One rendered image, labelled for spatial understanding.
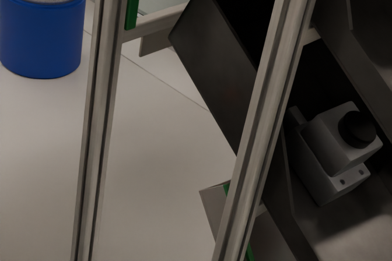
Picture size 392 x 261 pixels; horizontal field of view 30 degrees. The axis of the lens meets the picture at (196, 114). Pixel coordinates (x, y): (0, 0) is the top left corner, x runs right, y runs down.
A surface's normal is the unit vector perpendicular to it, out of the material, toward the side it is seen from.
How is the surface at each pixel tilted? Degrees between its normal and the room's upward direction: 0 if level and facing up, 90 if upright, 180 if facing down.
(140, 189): 0
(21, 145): 0
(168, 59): 0
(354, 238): 25
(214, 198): 90
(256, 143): 90
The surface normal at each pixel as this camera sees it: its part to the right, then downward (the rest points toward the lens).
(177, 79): 0.16, -0.82
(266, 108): -0.67, 0.32
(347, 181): 0.40, -0.52
